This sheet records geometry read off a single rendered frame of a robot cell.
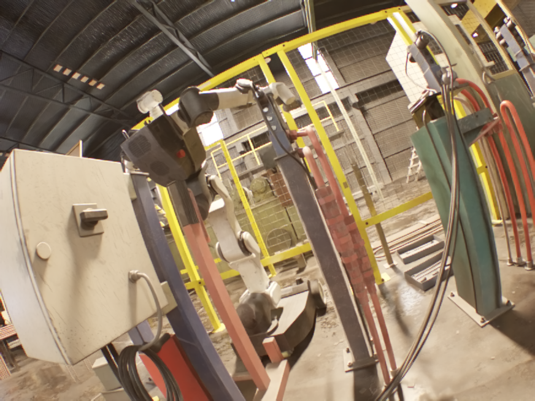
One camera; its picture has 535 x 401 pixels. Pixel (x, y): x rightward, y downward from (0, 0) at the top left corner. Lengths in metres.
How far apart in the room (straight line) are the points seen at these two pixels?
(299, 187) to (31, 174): 0.77
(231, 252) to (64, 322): 1.00
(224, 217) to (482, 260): 1.16
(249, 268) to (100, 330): 1.03
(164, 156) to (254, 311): 0.80
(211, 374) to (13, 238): 0.61
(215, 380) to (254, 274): 0.75
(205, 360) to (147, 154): 0.79
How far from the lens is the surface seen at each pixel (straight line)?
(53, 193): 0.51
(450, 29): 2.13
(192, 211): 0.93
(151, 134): 1.00
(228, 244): 1.29
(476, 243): 0.99
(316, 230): 0.88
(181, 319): 0.73
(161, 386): 0.81
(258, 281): 1.41
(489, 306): 1.14
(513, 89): 2.76
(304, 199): 0.87
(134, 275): 0.55
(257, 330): 1.25
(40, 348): 0.58
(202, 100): 1.03
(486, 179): 2.08
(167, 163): 1.06
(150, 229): 0.71
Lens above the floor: 0.70
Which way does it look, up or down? 4 degrees up
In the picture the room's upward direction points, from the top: 22 degrees counter-clockwise
